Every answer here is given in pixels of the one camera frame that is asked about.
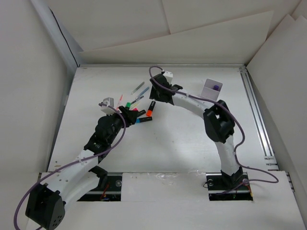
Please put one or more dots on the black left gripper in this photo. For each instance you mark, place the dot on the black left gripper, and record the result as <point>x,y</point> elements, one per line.
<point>129,116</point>

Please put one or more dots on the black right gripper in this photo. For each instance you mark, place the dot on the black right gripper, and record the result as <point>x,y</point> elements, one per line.
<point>153,95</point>

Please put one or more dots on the blue cap highlighter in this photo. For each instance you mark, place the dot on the blue cap highlighter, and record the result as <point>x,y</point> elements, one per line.
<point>144,119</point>

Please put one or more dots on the orange cap highlighter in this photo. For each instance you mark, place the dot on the orange cap highlighter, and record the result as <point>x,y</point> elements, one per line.
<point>151,108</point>

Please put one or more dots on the purple cap highlighter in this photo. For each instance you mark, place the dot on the purple cap highlighter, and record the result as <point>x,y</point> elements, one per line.
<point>216,87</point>

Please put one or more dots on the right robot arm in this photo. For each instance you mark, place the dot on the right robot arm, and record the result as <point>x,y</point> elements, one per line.
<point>219,124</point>

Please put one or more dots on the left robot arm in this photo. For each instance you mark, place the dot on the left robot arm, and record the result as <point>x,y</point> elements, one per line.
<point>48,202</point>

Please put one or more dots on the light blue pen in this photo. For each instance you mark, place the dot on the light blue pen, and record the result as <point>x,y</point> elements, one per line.
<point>143,92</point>

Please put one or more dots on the black gel pen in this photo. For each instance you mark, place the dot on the black gel pen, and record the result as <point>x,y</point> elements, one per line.
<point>136,100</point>

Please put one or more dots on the grey green pen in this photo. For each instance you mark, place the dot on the grey green pen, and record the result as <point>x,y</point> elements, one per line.
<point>140,85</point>

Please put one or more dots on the pink clear pen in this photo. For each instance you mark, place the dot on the pink clear pen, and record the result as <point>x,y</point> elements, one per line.
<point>119,102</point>

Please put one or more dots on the white compartment organizer box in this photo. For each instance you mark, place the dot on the white compartment organizer box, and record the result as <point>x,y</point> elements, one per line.
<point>208,92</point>

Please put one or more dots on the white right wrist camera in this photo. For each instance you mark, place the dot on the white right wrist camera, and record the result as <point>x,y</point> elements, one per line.
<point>168,75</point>

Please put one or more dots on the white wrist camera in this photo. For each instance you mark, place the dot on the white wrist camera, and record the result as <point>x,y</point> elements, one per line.
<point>168,75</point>
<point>106,105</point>

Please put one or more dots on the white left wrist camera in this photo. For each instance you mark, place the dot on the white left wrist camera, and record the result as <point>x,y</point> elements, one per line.
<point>106,105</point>

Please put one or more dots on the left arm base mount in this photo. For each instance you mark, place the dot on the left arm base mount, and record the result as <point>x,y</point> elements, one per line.
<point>108,190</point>

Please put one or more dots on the aluminium rail right side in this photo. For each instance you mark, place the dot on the aluminium rail right side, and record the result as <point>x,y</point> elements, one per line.
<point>265,143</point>

